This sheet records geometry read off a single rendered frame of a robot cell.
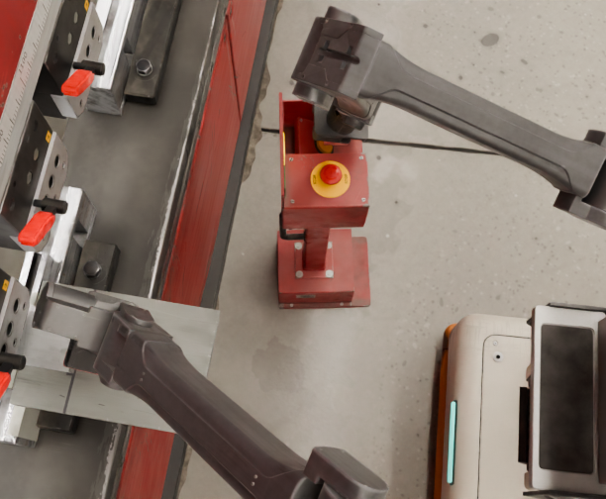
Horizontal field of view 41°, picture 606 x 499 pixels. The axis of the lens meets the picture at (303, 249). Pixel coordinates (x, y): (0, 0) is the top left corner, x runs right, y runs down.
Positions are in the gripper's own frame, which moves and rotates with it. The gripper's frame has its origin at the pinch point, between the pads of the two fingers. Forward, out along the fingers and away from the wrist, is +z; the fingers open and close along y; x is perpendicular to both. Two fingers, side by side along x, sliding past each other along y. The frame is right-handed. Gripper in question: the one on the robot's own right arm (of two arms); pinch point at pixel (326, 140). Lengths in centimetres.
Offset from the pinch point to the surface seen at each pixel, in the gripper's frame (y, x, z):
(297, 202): 6.9, 14.5, -3.7
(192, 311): 28, 39, -21
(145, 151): 34.4, 8.5, -6.0
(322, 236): -8.8, 8.9, 31.8
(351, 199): -2.4, 14.0, -6.2
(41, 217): 49, 32, -38
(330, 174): 2.1, 10.4, -8.0
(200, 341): 27, 43, -22
